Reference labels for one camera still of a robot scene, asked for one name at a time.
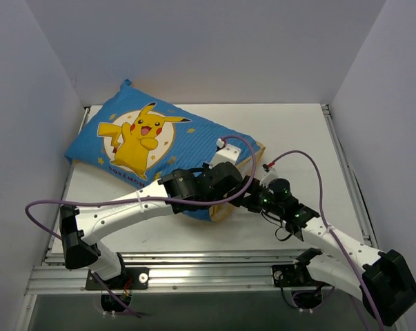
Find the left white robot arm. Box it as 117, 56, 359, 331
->
60, 162, 243, 289

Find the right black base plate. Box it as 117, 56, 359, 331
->
271, 264, 319, 288

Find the blue Pikachu pillowcase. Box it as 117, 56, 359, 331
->
63, 79, 266, 223

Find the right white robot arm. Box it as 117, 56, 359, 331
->
238, 179, 416, 326

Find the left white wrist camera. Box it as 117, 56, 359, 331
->
209, 138, 241, 168

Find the aluminium frame rail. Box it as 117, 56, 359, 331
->
21, 103, 381, 296

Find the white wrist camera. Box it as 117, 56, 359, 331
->
209, 138, 241, 168
259, 163, 279, 188

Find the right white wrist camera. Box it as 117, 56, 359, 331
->
259, 163, 279, 188

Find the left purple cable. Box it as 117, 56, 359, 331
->
23, 134, 257, 242

